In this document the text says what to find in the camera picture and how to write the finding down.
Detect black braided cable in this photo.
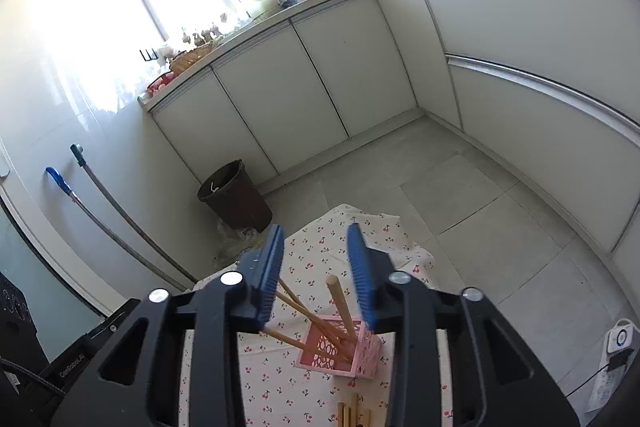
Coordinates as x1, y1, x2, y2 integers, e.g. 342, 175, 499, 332
0, 357, 58, 400

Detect white kitchen cabinets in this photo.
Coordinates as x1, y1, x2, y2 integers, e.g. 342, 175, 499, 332
137, 0, 640, 268

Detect pink perforated utensil holder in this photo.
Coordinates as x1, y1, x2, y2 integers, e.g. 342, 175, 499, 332
294, 314, 383, 380

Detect dark grip mop pole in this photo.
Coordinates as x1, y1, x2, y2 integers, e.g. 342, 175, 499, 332
70, 143, 201, 284

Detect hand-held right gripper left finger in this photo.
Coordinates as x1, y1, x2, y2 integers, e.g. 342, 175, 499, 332
50, 223, 287, 427

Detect cherry print tablecloth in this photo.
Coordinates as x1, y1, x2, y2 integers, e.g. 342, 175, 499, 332
177, 203, 441, 427

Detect brown trash bin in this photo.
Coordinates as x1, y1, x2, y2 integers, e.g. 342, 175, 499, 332
196, 159, 274, 233

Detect blue grip mop pole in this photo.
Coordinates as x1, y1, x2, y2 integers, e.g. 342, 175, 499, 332
45, 166, 198, 290

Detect wicker basket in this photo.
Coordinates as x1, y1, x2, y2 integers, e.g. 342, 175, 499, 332
169, 44, 216, 72

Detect black plug with cable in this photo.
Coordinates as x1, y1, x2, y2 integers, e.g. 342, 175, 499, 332
567, 349, 632, 400

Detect white power strip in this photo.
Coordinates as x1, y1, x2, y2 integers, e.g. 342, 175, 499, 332
587, 319, 640, 413

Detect clear plastic bag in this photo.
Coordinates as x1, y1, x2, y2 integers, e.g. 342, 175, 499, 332
212, 217, 266, 270

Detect red plastic basket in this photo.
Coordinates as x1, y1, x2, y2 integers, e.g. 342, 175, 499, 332
146, 74, 178, 95

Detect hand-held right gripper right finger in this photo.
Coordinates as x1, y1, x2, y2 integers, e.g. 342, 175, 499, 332
346, 222, 582, 427

